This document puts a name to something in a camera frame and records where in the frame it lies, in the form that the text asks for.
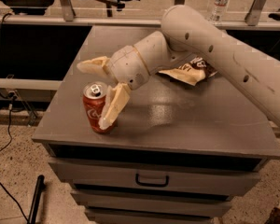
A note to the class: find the metal window rail frame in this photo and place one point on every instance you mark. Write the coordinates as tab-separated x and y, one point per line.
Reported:
149	13

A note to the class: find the black drawer handle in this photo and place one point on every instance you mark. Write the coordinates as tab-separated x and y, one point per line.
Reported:
153	182

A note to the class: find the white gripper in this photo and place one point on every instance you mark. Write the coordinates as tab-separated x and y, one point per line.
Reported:
126	65

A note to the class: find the brown white chip bag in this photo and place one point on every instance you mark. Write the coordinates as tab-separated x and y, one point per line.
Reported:
191	73

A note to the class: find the clear plastic water bottle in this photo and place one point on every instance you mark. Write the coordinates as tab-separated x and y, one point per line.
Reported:
218	10

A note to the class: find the black floor pole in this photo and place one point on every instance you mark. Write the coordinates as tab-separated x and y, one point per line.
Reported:
39	187

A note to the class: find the red coke can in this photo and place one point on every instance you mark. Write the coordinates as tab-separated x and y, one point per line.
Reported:
94	101

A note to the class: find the grey drawer cabinet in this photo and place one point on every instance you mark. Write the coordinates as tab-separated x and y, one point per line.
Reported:
209	139

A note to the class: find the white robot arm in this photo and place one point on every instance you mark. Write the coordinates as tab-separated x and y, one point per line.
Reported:
184	32

